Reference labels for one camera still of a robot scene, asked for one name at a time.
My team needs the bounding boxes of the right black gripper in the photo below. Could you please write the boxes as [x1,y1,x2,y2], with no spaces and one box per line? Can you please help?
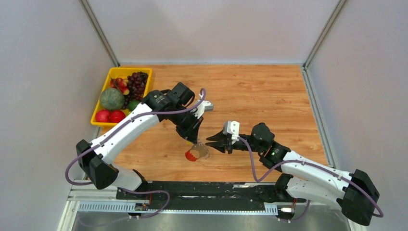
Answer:
[205,130,264,155]

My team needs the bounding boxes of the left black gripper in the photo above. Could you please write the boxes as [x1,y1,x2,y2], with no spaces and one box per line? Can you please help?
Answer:
[170,105,204,145]

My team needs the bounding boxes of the red keyring with silver keys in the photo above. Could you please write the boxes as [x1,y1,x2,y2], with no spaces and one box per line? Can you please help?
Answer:
[185,142,210,162]

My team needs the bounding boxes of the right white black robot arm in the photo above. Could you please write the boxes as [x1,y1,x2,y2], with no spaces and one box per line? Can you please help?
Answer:
[206,121,383,226]

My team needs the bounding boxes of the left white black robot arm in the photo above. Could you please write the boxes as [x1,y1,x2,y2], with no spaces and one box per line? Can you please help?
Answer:
[73,82,206,199]

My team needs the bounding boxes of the green lime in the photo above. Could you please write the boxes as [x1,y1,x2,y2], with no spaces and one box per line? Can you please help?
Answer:
[127,100,140,112]

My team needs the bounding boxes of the dark purple grape bunch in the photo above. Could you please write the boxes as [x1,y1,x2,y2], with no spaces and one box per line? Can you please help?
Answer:
[122,72,148,109]

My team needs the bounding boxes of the red apple right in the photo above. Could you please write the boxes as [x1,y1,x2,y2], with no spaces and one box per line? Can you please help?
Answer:
[109,110,126,123]

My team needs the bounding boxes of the red apple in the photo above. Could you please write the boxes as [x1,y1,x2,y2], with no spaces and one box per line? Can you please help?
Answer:
[109,110,126,123]
[95,109,111,123]

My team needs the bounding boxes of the small red apples cluster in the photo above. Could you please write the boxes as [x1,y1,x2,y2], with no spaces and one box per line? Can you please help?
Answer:
[109,77,130,95]

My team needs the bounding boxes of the green round melon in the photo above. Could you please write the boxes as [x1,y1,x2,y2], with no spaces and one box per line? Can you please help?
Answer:
[99,88,125,111]

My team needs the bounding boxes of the red apple left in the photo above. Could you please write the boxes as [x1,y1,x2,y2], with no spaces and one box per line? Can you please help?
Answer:
[95,109,111,123]

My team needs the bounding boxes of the yellow plastic fruit tray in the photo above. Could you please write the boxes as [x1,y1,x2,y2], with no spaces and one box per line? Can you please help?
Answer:
[90,67,153,128]

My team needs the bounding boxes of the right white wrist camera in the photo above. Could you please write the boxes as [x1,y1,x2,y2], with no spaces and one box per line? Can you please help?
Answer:
[222,121,240,143]

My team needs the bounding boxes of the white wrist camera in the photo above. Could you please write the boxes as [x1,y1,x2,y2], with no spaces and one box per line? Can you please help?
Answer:
[222,121,240,143]
[191,100,214,118]

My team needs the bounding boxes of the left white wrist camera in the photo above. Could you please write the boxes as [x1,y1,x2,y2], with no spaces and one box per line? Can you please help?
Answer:
[191,100,214,118]

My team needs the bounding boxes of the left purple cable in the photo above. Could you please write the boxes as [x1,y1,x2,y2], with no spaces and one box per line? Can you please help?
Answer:
[65,88,207,224]

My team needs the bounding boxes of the purple cable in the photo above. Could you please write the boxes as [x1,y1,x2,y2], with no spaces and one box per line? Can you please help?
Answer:
[65,88,207,224]
[237,136,384,223]

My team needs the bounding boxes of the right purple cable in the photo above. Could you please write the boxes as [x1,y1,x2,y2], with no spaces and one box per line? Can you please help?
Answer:
[237,136,384,223]

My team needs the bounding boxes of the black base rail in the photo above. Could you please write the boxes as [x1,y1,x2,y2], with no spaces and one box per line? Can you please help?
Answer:
[116,181,294,211]

